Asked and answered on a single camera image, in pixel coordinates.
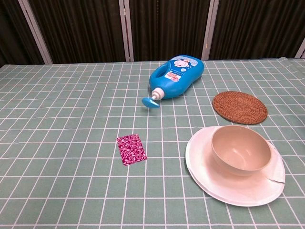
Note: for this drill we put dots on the magenta patterned card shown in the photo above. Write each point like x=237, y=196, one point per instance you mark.
x=131, y=149

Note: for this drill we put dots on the blue pump detergent bottle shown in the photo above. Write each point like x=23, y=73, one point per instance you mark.
x=177, y=78

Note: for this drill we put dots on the white paper plate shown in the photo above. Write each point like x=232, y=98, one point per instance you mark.
x=205, y=167

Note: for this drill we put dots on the green checked tablecloth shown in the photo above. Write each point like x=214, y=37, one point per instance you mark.
x=71, y=143

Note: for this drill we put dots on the dark pleated curtain panel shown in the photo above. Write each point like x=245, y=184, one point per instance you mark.
x=166, y=28
x=257, y=28
x=14, y=40
x=81, y=31

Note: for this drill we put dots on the round woven rattan coaster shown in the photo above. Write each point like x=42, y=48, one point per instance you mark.
x=239, y=107

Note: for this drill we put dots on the beige plastic bowl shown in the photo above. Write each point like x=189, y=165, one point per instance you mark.
x=240, y=150

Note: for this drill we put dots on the white screen frame post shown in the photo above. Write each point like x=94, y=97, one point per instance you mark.
x=126, y=31
x=209, y=28
x=300, y=50
x=35, y=31

